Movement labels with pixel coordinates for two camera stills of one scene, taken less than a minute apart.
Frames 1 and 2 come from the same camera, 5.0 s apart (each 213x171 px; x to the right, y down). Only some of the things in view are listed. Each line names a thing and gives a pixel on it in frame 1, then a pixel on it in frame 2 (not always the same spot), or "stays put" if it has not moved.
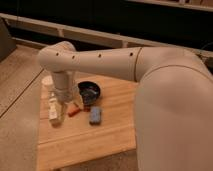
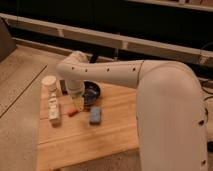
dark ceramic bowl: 89,91 stays put
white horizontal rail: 61,29 stays put
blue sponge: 95,115 stays put
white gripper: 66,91 -> 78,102
